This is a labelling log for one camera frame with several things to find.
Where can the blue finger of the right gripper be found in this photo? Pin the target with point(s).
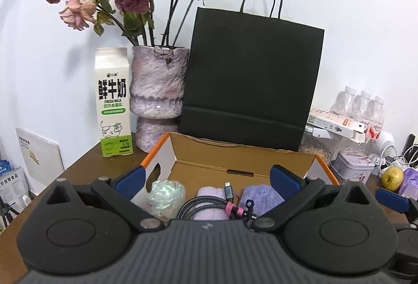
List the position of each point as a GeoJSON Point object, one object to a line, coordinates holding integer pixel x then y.
{"type": "Point", "coordinates": [392, 200]}

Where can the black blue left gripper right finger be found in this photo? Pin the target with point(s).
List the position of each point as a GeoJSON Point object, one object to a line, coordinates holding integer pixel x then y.
{"type": "Point", "coordinates": [328, 228]}

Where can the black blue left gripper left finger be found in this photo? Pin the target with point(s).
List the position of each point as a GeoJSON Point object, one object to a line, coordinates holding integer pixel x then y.
{"type": "Point", "coordinates": [80, 229]}

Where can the purple woven pouch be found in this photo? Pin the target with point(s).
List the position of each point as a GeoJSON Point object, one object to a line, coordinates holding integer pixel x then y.
{"type": "Point", "coordinates": [265, 198]}

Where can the iridescent plastic wrap ball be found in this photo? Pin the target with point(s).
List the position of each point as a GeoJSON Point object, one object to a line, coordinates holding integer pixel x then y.
{"type": "Point", "coordinates": [165, 199]}

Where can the lilac towel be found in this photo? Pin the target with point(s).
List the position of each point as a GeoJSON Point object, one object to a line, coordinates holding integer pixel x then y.
{"type": "Point", "coordinates": [210, 214]}

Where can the small purple box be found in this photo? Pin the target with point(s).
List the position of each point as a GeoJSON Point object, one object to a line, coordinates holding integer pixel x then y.
{"type": "Point", "coordinates": [409, 186]}

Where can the green apple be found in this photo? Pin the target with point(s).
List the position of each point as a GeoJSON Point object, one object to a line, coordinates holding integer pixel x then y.
{"type": "Point", "coordinates": [392, 178]}

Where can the white round device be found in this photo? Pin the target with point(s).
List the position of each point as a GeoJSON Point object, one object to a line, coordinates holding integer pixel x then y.
{"type": "Point", "coordinates": [385, 144]}

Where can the silver tin box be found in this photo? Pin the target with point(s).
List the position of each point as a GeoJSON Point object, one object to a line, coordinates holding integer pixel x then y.
{"type": "Point", "coordinates": [352, 165]}

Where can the blue white package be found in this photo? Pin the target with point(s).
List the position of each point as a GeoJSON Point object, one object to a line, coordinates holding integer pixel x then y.
{"type": "Point", "coordinates": [14, 192]}

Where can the white flat carton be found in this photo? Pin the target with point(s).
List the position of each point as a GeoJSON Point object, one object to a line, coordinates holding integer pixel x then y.
{"type": "Point", "coordinates": [337, 124]}

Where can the water bottle right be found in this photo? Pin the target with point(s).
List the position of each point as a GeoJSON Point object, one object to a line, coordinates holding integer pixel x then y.
{"type": "Point", "coordinates": [374, 118]}

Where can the water bottle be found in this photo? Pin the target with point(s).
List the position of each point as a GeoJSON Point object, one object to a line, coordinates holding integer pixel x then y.
{"type": "Point", "coordinates": [344, 103]}
{"type": "Point", "coordinates": [374, 118]}
{"type": "Point", "coordinates": [359, 107]}

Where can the water bottle middle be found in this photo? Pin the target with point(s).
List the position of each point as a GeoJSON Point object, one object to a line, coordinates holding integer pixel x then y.
{"type": "Point", "coordinates": [359, 107]}

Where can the water bottle left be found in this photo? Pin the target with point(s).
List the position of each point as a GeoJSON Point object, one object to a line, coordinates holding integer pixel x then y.
{"type": "Point", "coordinates": [344, 103]}

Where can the red cardboard box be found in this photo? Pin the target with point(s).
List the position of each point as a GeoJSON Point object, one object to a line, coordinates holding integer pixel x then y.
{"type": "Point", "coordinates": [199, 164]}

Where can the milk carton white green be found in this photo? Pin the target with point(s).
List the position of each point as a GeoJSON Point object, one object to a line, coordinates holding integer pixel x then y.
{"type": "Point", "coordinates": [112, 72]}

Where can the purple textured vase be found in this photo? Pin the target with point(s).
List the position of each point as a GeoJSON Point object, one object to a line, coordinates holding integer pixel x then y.
{"type": "Point", "coordinates": [156, 91]}

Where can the black paper bag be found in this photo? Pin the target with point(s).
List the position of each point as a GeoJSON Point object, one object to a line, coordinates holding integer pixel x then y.
{"type": "Point", "coordinates": [250, 79]}

